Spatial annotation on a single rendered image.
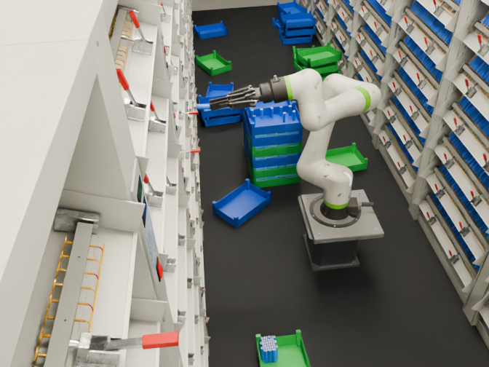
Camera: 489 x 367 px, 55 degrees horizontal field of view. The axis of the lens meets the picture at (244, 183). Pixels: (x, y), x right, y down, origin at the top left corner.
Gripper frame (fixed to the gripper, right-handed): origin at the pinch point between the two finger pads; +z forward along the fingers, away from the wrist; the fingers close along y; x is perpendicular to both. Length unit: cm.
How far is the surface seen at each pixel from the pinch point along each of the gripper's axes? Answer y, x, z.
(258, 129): -67, 60, -13
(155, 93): 45, -33, 12
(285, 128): -67, 64, -28
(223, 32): -308, 98, 1
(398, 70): -92, 58, -102
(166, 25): -5.7, -31.7, 11.3
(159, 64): 45, -41, 9
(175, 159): 46.2, -11.3, 13.3
